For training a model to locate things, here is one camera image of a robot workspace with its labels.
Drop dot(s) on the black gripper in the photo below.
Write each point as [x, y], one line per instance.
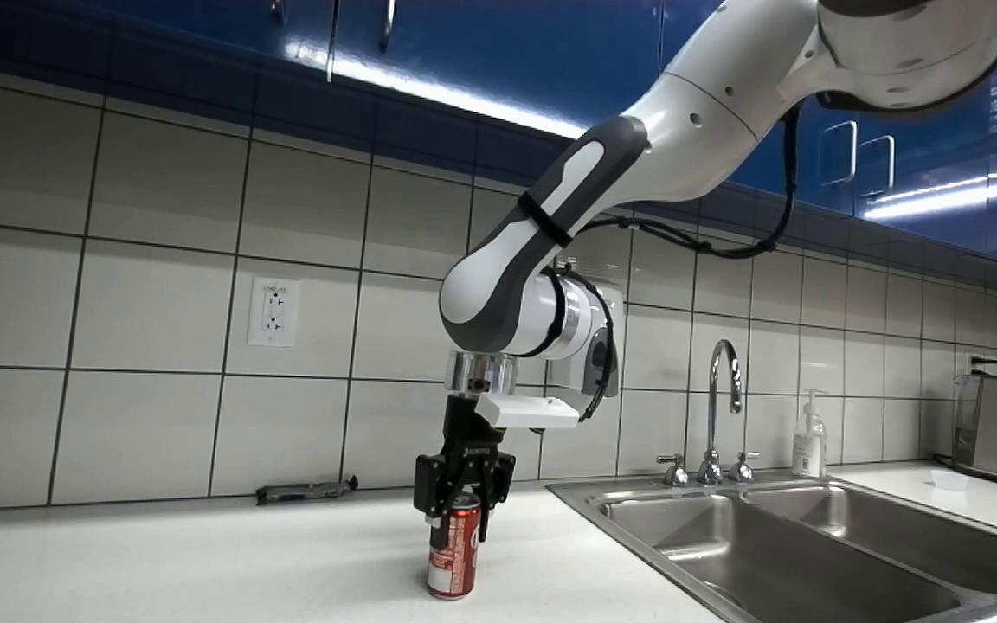
[466, 460]

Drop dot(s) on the red soda can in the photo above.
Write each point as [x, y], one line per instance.
[450, 573]

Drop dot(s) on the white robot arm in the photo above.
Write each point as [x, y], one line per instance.
[747, 69]

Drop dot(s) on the stainless steel double sink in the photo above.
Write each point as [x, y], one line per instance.
[801, 550]

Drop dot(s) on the chrome gooseneck faucet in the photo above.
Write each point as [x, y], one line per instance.
[726, 385]

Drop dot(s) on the clear soap pump bottle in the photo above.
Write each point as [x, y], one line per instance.
[811, 439]

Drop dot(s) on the blue upper cabinets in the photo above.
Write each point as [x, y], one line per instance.
[494, 85]

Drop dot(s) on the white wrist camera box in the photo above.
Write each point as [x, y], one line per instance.
[529, 413]

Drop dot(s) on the small dark object by wall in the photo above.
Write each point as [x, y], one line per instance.
[306, 491]

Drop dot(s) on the left faucet handle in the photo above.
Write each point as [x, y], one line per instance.
[678, 469]

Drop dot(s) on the faucet handle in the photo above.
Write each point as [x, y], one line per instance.
[678, 469]
[742, 466]

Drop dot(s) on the white wall outlet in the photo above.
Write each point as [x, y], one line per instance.
[274, 311]

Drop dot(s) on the right faucet handle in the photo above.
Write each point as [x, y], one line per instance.
[742, 466]

